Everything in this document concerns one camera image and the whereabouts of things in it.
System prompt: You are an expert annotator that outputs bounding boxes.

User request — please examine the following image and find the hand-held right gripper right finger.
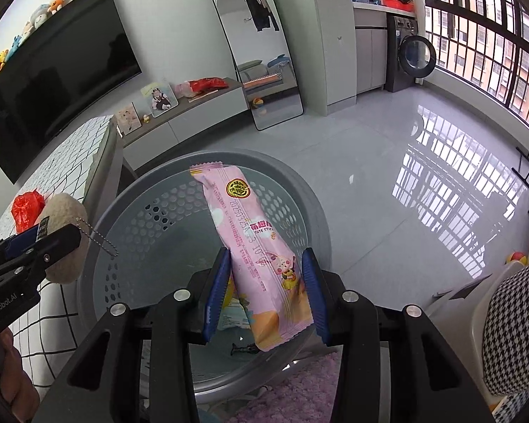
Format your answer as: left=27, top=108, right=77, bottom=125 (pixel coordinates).
left=300, top=247, right=497, bottom=423

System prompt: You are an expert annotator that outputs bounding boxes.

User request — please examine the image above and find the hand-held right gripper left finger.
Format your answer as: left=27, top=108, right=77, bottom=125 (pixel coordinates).
left=33, top=247, right=235, bottom=423

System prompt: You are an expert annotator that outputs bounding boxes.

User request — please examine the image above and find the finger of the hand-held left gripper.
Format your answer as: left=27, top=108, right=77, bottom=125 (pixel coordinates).
left=26, top=224, right=83, bottom=275
left=2, top=225, right=41, bottom=260

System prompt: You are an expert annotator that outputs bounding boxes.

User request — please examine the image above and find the beige round plush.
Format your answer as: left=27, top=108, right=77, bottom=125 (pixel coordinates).
left=37, top=193, right=117, bottom=283

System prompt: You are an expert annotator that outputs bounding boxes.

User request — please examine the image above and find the pink snack packet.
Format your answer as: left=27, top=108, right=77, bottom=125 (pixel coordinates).
left=189, top=163, right=314, bottom=353

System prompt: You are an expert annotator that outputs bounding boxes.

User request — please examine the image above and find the grey perforated plastic basket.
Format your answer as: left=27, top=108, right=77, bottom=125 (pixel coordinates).
left=77, top=149, right=336, bottom=395

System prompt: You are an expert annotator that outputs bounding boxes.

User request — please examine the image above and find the person's left hand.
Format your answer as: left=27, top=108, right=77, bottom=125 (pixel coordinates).
left=0, top=329, right=40, bottom=419

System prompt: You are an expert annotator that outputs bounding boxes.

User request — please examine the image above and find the red plastic bag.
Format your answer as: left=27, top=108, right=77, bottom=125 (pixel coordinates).
left=12, top=189, right=46, bottom=234

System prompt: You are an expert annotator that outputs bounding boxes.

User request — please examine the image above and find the white checked tablecloth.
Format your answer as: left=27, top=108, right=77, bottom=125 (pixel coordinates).
left=0, top=116, right=118, bottom=362

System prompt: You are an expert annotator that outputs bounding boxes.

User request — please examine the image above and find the grey television cabinet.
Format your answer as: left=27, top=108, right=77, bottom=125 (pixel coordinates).
left=121, top=78, right=250, bottom=172

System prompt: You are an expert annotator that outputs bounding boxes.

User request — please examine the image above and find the houndstooth cushion chair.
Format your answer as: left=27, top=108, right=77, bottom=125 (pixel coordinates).
left=427, top=256, right=529, bottom=423

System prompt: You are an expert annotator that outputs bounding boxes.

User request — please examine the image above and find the red bag on cabinet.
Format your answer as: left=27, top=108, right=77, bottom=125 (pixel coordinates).
left=189, top=78, right=228, bottom=93

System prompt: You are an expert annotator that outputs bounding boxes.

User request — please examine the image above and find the tall standing mirror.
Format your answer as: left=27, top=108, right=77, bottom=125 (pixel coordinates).
left=198, top=0, right=303, bottom=131

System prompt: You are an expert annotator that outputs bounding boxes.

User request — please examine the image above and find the low grey counter cabinet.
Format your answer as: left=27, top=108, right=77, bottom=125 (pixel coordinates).
left=353, top=2, right=389, bottom=94

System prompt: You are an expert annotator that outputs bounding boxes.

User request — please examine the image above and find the tall grey cupboard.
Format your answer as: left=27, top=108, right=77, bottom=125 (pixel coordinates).
left=306, top=0, right=358, bottom=118

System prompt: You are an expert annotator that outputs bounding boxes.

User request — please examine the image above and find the grey washing machine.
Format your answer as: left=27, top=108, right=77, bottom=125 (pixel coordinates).
left=385, top=14, right=437, bottom=93

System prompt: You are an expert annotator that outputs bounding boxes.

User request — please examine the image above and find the black window grille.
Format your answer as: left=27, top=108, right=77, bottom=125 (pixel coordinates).
left=416, top=0, right=529, bottom=131

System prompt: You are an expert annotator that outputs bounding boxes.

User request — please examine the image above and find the small pale photo frame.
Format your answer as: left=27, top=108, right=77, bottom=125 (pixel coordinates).
left=116, top=103, right=142, bottom=136

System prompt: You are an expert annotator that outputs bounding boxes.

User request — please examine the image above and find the black wall television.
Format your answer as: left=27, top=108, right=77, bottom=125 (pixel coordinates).
left=0, top=0, right=142, bottom=185

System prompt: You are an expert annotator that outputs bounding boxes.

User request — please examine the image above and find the clear standing photo frame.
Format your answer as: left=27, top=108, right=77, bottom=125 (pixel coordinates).
left=141, top=78, right=178, bottom=118

